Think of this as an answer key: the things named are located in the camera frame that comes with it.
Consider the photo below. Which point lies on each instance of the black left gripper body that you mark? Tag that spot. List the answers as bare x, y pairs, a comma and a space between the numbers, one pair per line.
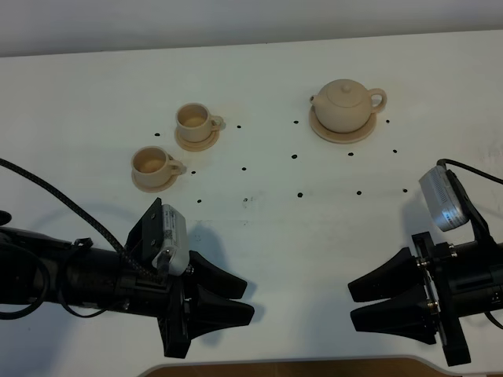
160, 295

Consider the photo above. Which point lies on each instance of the beige near teacup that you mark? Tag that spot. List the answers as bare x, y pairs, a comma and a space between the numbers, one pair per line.
153, 158

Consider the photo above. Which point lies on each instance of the beige near cup saucer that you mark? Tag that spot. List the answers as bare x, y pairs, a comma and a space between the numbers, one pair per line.
156, 181

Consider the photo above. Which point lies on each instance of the beige far cup saucer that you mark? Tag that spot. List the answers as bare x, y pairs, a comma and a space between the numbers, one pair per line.
200, 145

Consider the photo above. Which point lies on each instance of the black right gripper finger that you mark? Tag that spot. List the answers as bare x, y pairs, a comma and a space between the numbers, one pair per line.
394, 277
406, 315

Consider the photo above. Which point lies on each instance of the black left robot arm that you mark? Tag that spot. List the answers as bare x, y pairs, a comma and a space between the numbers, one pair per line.
36, 268

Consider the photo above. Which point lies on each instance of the beige ceramic teapot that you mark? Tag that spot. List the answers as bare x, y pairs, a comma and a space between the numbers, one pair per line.
344, 105

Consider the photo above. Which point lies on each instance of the beige teacup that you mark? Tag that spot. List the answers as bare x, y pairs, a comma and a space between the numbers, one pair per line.
153, 158
195, 123

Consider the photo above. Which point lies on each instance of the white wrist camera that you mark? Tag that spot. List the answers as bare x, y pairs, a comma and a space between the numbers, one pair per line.
173, 257
442, 202

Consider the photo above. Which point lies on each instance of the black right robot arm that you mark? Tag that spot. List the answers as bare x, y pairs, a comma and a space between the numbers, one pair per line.
422, 294

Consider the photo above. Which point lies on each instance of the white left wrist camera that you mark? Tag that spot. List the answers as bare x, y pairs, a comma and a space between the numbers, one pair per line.
173, 257

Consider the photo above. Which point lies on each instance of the beige cup saucer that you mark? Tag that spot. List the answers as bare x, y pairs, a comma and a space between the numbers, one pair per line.
200, 145
156, 181

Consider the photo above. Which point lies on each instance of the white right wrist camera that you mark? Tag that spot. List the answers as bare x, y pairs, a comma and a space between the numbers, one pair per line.
442, 202

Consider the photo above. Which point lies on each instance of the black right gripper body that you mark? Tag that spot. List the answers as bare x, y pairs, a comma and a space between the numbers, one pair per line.
462, 277

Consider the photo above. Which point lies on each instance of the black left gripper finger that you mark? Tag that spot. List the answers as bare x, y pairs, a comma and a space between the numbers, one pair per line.
208, 312
214, 279

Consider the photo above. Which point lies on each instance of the beige round teapot saucer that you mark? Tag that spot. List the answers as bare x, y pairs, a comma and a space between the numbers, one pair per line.
341, 138

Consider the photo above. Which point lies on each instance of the beige far teacup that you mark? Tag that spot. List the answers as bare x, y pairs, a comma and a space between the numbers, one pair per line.
195, 123

